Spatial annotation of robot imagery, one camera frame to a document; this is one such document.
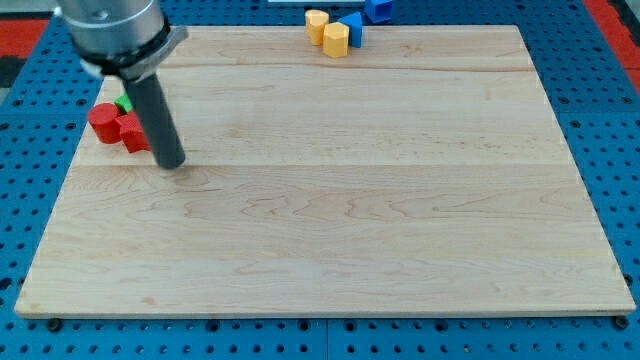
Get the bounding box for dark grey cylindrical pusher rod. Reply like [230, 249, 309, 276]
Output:
[123, 74, 186, 169]

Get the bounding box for green block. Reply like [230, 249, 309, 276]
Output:
[114, 93, 134, 114]

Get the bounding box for red angular block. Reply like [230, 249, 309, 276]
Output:
[116, 111, 150, 153]

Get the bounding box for red cylinder block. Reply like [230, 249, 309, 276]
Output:
[87, 103, 121, 144]

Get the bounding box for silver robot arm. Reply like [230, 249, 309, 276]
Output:
[54, 0, 188, 169]

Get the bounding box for yellow rounded block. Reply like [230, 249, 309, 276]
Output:
[305, 9, 329, 46]

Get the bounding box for wooden board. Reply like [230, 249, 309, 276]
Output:
[15, 25, 636, 319]

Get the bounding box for yellow hexagonal block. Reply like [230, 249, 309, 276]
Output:
[322, 22, 349, 58]

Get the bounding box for blue triangular block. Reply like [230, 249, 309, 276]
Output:
[338, 12, 363, 48]

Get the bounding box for blue cube block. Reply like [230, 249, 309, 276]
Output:
[364, 0, 394, 24]

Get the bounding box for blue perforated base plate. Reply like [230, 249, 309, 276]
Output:
[1, 1, 639, 359]

